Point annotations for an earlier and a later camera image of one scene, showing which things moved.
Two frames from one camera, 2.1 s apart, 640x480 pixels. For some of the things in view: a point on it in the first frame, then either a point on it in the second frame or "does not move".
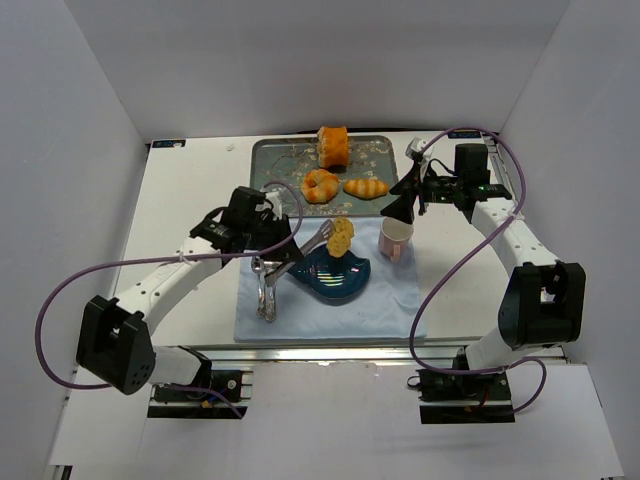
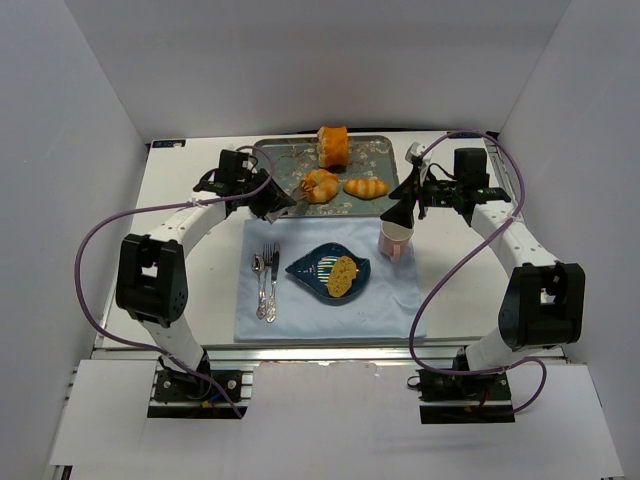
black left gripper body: x=279 y=238 -> x=267 y=198
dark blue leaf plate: x=338 y=280 does not move
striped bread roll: x=365 y=188 does not move
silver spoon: x=258 y=264 does not move
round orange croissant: x=319 y=186 does not move
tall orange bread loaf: x=333 y=146 does not move
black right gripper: x=416 y=185 does not move
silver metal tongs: x=273 y=269 -> x=303 y=188
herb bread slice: x=338 y=241 -> x=341 y=276
